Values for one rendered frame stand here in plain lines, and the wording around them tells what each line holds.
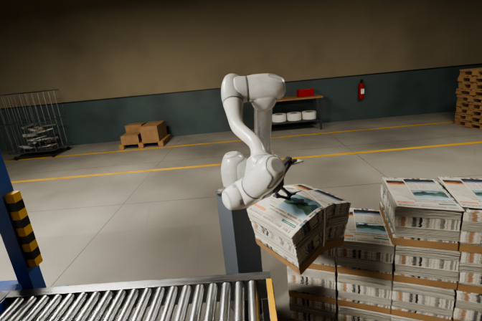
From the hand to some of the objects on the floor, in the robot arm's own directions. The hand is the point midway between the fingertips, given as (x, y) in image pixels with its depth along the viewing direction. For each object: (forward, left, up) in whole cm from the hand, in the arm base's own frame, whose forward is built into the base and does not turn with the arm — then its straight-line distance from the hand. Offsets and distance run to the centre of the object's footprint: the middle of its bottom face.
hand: (298, 175), depth 125 cm
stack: (+12, +59, -130) cm, 143 cm away
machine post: (-99, -121, -130) cm, 204 cm away
